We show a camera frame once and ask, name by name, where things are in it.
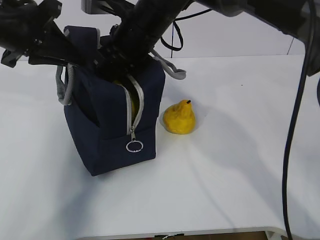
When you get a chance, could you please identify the yellow pear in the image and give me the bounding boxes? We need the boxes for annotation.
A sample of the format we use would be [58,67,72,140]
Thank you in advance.
[162,99,197,135]

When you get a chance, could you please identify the navy blue lunch bag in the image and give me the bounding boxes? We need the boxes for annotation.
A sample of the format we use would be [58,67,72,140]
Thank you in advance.
[55,24,187,177]

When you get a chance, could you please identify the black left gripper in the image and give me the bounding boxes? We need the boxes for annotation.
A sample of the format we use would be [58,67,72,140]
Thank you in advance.
[0,0,100,68]

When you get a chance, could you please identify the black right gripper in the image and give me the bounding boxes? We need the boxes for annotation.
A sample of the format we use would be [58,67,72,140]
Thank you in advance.
[94,14,165,77]

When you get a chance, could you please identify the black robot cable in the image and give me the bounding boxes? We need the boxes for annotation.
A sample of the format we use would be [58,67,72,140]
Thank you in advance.
[159,0,320,240]

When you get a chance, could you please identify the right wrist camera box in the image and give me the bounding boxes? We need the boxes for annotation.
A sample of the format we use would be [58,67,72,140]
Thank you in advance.
[81,0,124,16]

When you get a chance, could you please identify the yellow banana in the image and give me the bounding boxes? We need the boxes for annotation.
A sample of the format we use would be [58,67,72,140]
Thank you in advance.
[112,80,139,122]

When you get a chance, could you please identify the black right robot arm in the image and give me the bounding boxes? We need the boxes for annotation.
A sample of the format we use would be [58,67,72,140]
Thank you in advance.
[91,0,320,77]

